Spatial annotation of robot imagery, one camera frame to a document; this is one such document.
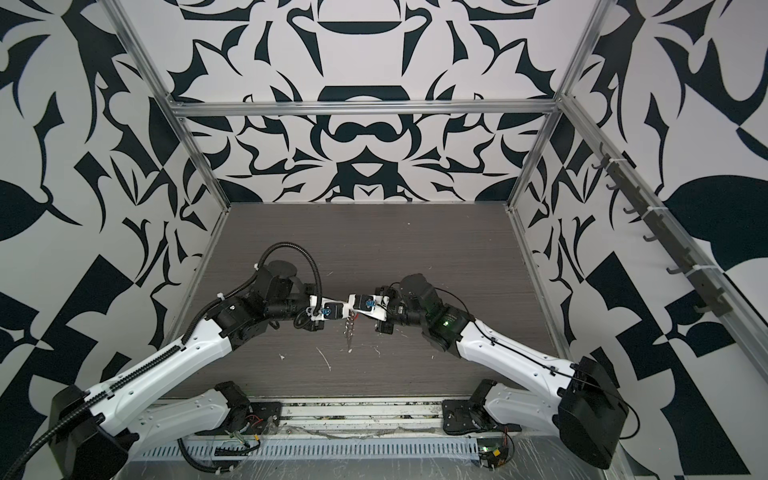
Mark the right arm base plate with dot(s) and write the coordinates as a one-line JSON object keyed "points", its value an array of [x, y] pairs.
{"points": [[464, 417]]}

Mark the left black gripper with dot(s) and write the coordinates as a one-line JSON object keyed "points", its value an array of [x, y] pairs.
{"points": [[311, 326]]}

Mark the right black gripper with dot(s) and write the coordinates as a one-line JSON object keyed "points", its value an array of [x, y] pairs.
{"points": [[386, 328]]}

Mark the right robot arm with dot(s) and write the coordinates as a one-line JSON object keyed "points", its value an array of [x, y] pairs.
{"points": [[577, 401]]}

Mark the aluminium front rail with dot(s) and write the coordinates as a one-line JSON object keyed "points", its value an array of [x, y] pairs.
{"points": [[360, 414]]}

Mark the small circuit board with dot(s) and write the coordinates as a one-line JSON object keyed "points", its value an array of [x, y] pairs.
{"points": [[494, 453]]}

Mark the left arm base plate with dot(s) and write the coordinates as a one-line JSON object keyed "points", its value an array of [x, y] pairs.
{"points": [[255, 419]]}

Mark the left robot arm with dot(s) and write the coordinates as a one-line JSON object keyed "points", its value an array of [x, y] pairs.
{"points": [[95, 432]]}

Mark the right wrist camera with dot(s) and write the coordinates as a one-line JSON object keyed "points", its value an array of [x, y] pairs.
{"points": [[373, 306]]}

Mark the white slotted cable duct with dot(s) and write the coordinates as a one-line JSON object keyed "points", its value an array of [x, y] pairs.
{"points": [[282, 449]]}

